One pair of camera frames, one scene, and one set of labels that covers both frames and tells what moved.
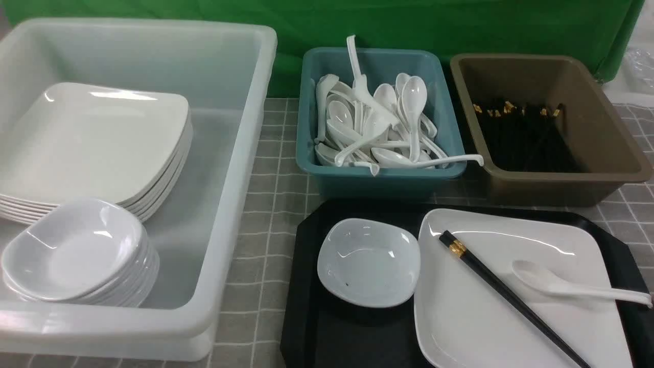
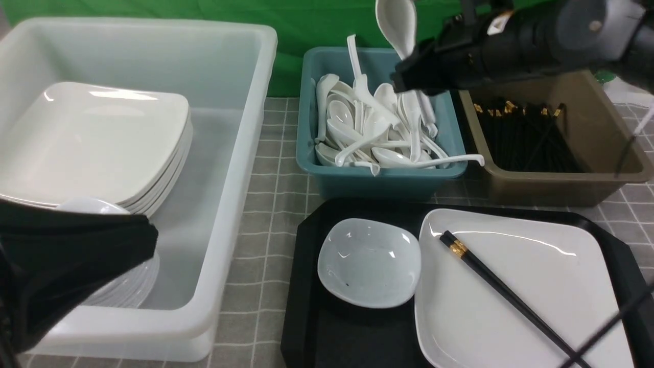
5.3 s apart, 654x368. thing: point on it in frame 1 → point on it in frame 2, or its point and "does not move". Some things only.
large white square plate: x=461 y=323 does not move
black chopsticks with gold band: x=511 y=296 does not move
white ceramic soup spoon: x=541 y=277 → x=398 y=19
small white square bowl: x=369 y=262 does not move
